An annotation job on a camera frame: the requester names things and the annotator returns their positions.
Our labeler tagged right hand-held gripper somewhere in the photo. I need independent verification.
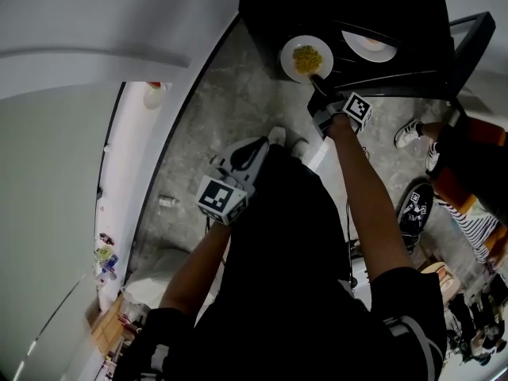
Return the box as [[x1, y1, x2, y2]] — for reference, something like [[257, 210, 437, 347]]
[[307, 74, 373, 138]]

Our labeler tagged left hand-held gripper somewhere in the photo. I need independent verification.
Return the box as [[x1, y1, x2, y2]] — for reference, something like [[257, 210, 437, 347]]
[[197, 135, 271, 226]]

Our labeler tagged white plate of yellow food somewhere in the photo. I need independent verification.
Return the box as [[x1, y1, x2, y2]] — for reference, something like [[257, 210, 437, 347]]
[[279, 34, 334, 83]]

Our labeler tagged white plate of pale food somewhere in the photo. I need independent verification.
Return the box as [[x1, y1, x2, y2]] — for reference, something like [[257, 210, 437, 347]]
[[341, 29, 398, 64]]

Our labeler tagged white fridge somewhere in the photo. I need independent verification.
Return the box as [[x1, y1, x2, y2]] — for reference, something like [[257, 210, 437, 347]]
[[0, 45, 191, 381]]

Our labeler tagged white plate of red food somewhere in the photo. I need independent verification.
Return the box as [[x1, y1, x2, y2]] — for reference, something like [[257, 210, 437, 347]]
[[142, 80, 167, 110]]

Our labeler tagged person's left forearm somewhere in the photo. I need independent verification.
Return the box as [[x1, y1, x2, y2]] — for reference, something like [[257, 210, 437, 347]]
[[158, 219, 233, 325]]

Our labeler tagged person's right forearm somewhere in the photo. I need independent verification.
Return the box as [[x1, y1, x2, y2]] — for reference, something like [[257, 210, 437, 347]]
[[327, 114, 418, 283]]

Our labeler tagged person's white shoe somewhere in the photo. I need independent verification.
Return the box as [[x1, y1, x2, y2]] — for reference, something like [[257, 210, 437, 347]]
[[291, 139, 310, 160], [267, 126, 287, 147]]

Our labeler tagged person's black clothing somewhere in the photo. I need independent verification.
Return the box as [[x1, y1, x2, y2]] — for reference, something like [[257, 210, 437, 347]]
[[118, 144, 449, 381]]

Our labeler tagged white plastic bag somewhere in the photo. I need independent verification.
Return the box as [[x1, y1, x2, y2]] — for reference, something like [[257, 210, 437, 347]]
[[121, 248, 192, 314]]

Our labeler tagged black patterned shoe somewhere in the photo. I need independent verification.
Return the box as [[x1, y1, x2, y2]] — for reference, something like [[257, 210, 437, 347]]
[[397, 183, 436, 238]]

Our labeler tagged black framed glass panel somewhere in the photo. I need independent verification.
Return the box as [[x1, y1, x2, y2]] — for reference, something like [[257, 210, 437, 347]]
[[449, 11, 497, 109]]

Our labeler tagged clear plastic bottle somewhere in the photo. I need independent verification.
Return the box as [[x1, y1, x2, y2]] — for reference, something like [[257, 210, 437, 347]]
[[95, 268, 118, 286]]

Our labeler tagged round wooden stool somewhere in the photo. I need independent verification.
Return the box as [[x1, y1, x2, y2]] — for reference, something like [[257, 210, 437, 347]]
[[419, 260, 456, 299]]

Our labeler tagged black cable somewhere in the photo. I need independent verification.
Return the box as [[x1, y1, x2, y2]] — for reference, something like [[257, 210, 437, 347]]
[[344, 196, 360, 289]]

